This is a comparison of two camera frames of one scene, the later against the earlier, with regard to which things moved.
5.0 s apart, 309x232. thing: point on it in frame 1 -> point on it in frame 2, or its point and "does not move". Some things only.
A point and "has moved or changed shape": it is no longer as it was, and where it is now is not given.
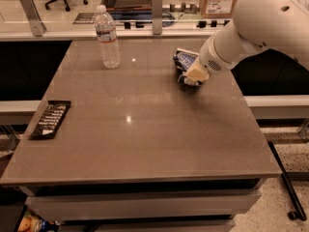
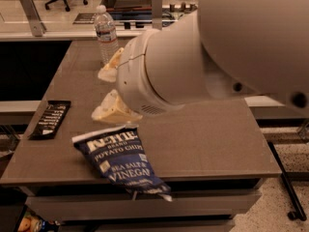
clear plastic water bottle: [106, 33] does not move
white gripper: [209, 60] -> [131, 77]
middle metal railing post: [156, 13] does not move
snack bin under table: [29, 222] does not move
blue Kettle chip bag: [182, 59] has moved or changed shape
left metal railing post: [32, 13] does not move
